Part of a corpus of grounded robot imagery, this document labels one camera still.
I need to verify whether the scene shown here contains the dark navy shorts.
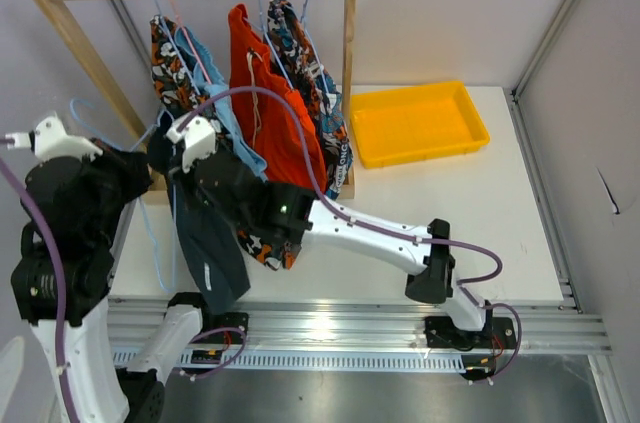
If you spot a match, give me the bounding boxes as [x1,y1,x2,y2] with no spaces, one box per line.
[147,112,250,315]

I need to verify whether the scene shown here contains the blue wire hanger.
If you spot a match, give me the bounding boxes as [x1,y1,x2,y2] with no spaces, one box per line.
[69,98,177,294]
[258,0,294,90]
[143,0,201,89]
[298,0,336,94]

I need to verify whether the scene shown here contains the bright orange shorts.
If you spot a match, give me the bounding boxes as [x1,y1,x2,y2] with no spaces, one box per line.
[228,4,327,190]

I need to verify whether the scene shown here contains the orange grey camo shorts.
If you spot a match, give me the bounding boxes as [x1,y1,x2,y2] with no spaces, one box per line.
[150,15,299,271]

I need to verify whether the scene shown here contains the light blue mesh shorts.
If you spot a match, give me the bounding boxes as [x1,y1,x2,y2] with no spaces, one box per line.
[173,27,267,181]

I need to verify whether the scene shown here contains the teal orange patterned shorts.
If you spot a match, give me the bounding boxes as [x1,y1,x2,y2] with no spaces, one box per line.
[266,0,353,199]

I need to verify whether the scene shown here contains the pink wire hanger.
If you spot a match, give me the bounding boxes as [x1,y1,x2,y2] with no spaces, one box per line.
[169,0,212,84]

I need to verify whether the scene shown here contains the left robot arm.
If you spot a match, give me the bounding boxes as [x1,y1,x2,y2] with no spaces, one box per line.
[1,145,217,422]

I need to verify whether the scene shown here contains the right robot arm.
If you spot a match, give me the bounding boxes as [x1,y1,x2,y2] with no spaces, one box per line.
[168,150,493,347]

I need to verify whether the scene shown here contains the yellow plastic tray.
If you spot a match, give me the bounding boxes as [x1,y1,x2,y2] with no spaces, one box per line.
[350,81,490,169]

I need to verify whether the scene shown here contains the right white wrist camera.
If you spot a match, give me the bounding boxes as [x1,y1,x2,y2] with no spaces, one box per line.
[165,115,222,175]

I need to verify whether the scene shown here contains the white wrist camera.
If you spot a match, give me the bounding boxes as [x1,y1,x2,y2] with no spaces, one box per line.
[1,113,103,162]
[165,115,222,175]

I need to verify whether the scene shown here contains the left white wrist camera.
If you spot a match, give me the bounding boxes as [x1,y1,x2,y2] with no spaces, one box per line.
[1,113,103,162]

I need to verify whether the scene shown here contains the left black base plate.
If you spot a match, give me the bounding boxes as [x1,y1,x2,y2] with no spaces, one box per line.
[198,312,249,346]

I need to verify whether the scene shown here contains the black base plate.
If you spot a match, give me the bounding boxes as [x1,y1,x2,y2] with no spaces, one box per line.
[424,316,517,352]
[198,312,249,346]

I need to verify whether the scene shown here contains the slotted cable duct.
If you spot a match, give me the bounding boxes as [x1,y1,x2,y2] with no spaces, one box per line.
[112,346,516,373]

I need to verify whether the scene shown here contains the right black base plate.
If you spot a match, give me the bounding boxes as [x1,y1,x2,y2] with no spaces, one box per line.
[424,316,517,352]

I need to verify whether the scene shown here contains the aluminium mounting rail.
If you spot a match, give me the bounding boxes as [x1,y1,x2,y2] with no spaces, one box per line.
[108,299,612,355]

